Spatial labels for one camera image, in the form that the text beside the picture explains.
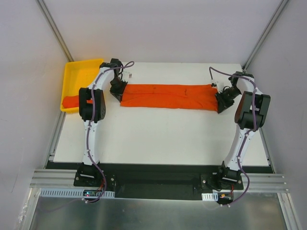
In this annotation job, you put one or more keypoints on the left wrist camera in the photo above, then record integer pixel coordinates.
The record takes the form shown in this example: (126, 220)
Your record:
(126, 76)

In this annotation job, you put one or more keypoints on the left white cable duct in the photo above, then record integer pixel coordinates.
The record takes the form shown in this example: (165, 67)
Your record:
(75, 193)

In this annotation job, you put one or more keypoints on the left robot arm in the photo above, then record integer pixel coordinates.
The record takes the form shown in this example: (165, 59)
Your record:
(92, 110)

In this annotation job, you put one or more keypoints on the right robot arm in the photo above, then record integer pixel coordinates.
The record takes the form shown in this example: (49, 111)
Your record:
(250, 115)

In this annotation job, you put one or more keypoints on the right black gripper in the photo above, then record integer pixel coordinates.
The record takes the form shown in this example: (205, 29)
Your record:
(224, 99)

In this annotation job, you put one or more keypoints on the yellow plastic bin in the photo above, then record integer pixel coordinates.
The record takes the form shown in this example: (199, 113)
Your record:
(78, 74)

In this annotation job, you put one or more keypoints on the rolled orange t shirt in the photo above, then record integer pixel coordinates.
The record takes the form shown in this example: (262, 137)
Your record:
(73, 102)

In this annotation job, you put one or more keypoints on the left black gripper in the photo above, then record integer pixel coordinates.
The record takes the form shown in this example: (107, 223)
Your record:
(117, 88)

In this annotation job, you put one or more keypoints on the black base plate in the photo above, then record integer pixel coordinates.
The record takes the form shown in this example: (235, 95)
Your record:
(154, 181)

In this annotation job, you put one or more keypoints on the aluminium frame post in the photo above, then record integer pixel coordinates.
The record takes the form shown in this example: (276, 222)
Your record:
(266, 32)
(54, 28)

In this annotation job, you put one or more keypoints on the orange t shirt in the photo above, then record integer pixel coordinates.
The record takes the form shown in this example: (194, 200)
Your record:
(172, 96)
(73, 102)

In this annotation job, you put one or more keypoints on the right aluminium frame post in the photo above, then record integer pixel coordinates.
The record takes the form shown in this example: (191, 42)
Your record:
(266, 32)

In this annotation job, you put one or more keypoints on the right white cable duct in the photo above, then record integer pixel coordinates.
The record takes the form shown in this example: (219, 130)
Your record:
(209, 197)

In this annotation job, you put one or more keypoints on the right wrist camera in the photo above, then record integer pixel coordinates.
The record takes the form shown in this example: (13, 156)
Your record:
(219, 86)

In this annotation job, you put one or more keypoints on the white cable duct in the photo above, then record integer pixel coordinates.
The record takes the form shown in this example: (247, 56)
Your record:
(209, 197)
(75, 193)

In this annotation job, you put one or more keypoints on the left aluminium frame post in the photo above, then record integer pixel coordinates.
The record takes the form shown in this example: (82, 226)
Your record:
(54, 28)

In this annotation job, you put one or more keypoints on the aluminium front rail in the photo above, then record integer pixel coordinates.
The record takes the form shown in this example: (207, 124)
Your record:
(56, 178)

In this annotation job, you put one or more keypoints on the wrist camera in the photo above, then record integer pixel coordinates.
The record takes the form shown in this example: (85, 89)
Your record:
(126, 76)
(219, 86)

